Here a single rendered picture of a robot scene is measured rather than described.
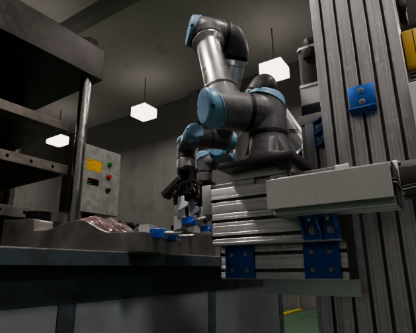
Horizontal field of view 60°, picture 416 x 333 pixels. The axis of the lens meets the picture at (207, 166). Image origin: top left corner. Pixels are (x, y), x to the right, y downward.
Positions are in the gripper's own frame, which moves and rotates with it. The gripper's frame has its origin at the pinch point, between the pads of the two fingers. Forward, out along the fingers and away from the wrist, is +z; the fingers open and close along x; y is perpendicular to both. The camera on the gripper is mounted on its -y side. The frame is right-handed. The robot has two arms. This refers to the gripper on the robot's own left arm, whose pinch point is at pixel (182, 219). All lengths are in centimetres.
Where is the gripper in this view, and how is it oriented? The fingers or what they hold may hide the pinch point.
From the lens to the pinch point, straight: 140.9
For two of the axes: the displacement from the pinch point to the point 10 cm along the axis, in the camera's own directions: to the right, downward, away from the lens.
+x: 5.7, 3.5, 7.4
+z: 0.5, 8.9, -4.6
